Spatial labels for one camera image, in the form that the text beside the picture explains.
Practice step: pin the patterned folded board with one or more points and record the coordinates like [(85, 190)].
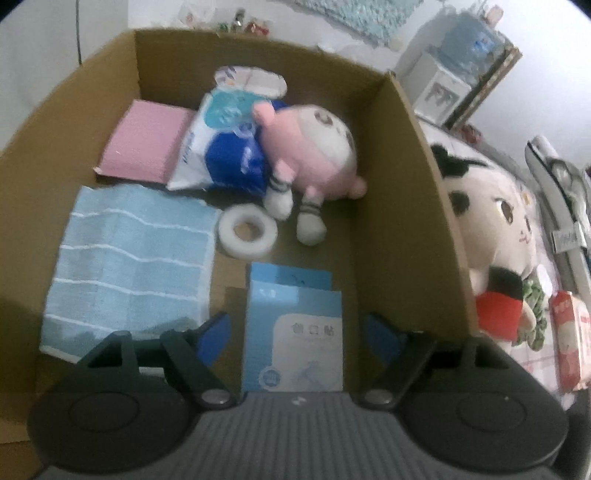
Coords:
[(498, 74)]

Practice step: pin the dark red round object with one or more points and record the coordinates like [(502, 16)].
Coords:
[(472, 134)]

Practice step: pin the white curtain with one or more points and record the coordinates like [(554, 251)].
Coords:
[(37, 69)]

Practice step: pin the white tape roll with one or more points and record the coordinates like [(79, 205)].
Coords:
[(226, 240)]

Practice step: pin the blue white tissue packet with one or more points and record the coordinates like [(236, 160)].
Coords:
[(231, 157)]

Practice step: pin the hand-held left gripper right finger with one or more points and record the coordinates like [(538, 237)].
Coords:
[(383, 334)]

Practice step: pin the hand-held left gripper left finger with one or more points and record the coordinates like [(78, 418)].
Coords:
[(210, 334)]

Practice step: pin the red and white packet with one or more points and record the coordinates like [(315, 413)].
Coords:
[(572, 341)]

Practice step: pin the pink sponge cloth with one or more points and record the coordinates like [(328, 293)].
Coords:
[(143, 143)]

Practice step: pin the blue water bottle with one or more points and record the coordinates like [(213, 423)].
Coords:
[(471, 41)]

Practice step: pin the pink plush toy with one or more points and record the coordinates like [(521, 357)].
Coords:
[(314, 152)]

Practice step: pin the brown cardboard box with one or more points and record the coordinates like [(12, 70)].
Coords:
[(406, 207)]

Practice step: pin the light blue bandage box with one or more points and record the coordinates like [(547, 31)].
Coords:
[(295, 314)]

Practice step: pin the white wall socket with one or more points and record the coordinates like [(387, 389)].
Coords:
[(395, 43)]

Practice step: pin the large black-haired plush doll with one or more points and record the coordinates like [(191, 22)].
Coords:
[(489, 217)]

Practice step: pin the blue checked towel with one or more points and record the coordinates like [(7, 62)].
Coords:
[(129, 258)]

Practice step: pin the small red box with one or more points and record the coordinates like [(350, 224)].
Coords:
[(259, 26)]

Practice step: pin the blue floral wall cloth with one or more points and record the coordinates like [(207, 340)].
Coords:
[(360, 18)]

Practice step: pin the plastic bag with red print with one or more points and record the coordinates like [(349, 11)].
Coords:
[(196, 11)]

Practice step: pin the small pale bottle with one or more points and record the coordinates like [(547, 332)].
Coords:
[(494, 14)]

